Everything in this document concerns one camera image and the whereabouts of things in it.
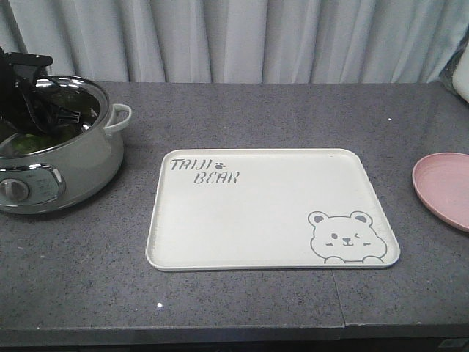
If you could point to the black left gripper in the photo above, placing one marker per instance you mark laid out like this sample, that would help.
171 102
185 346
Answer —
14 110

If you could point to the green lettuce leaf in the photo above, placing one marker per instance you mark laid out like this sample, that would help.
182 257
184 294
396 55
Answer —
23 144

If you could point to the cream bear serving tray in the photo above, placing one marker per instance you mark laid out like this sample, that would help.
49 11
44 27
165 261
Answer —
222 209

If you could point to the pink round plate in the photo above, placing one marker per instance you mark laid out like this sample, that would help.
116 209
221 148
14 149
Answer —
440 181

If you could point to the white pleated curtain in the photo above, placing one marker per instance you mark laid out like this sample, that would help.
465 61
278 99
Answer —
279 42

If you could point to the white blender appliance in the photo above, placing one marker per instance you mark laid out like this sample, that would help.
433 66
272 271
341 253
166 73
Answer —
460 78

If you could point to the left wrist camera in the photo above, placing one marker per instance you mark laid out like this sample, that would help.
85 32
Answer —
29 62

